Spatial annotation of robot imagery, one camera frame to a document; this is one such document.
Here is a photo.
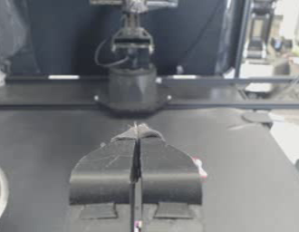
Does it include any steel bowl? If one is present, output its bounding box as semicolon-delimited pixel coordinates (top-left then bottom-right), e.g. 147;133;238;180
0;162;10;227

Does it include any grey fabric cover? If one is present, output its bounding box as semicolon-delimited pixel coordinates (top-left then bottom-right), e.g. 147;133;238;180
0;0;30;73

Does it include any white pink candy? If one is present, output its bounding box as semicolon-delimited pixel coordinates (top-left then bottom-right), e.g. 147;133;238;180
191;157;209;179

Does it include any white tape strip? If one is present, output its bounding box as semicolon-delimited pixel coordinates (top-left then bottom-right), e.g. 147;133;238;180
46;74;81;81
171;74;198;81

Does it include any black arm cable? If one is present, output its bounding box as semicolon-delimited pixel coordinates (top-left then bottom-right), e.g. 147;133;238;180
93;37;130;68

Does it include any black background equipment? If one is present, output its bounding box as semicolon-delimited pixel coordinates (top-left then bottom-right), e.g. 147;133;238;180
245;0;275;62

